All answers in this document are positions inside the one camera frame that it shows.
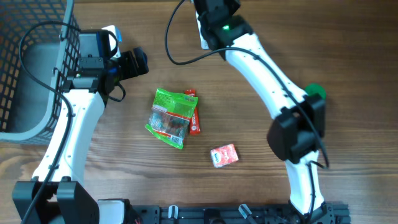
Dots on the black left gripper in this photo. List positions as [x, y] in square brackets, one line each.
[134, 63]

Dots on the green snack packet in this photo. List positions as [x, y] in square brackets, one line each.
[170, 116]

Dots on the red candy bar wrapper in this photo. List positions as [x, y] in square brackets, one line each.
[194, 123]

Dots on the green lid jar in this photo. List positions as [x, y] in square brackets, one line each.
[315, 89]

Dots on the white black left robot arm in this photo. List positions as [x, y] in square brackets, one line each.
[56, 193]

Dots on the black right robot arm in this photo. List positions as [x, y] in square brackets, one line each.
[295, 135]

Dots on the white barcode scanner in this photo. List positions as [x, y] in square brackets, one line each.
[204, 44]

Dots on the grey plastic mesh basket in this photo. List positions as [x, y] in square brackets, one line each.
[39, 37]

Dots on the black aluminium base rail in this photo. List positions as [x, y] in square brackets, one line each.
[328, 213]

